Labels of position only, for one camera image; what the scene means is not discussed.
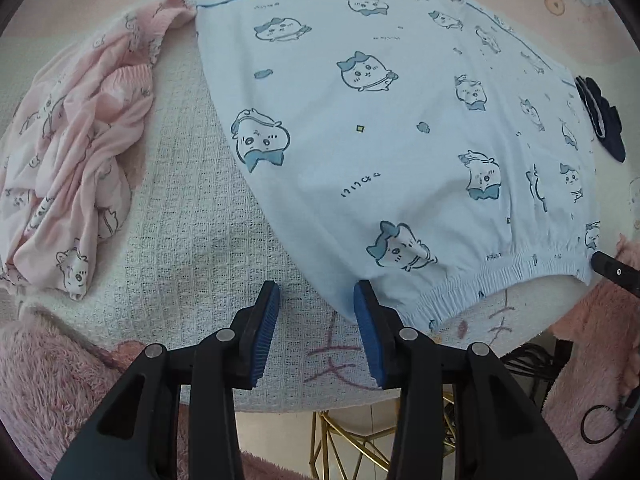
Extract pink cat printed blanket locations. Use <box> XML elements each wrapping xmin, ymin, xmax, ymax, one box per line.
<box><xmin>0</xmin><ymin>0</ymin><xmax>640</xmax><ymax>413</ymax></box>

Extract person's right forearm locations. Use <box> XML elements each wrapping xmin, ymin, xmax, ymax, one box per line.
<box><xmin>542</xmin><ymin>234</ymin><xmax>640</xmax><ymax>463</ymax></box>

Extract gold wire table base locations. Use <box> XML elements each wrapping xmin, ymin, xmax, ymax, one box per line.
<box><xmin>309</xmin><ymin>394</ymin><xmax>462</xmax><ymax>480</ymax></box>

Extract person's pink fluffy clothing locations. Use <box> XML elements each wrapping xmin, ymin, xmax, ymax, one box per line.
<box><xmin>0</xmin><ymin>320</ymin><xmax>132</xmax><ymax>467</ymax></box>

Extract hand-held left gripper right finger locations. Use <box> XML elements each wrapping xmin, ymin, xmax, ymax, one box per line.
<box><xmin>353</xmin><ymin>280</ymin><xmax>578</xmax><ymax>480</ymax></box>

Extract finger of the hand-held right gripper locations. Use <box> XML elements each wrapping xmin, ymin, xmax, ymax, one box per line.
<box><xmin>591</xmin><ymin>252</ymin><xmax>640</xmax><ymax>298</ymax></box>

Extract navy blue garment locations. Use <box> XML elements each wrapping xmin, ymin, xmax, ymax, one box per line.
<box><xmin>574</xmin><ymin>76</ymin><xmax>628</xmax><ymax>164</ymax></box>

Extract black cable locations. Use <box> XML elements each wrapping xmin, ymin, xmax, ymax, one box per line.
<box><xmin>579</xmin><ymin>394</ymin><xmax>640</xmax><ymax>447</ymax></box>

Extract pink printed pajama pants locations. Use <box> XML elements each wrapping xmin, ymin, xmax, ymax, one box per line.
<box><xmin>0</xmin><ymin>0</ymin><xmax>199</xmax><ymax>302</ymax></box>

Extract pale blue printed pajama pants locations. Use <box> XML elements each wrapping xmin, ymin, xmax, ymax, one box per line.
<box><xmin>192</xmin><ymin>0</ymin><xmax>602</xmax><ymax>335</ymax></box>

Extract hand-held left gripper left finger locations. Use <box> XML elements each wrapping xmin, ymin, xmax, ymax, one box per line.
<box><xmin>52</xmin><ymin>280</ymin><xmax>280</xmax><ymax>480</ymax></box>

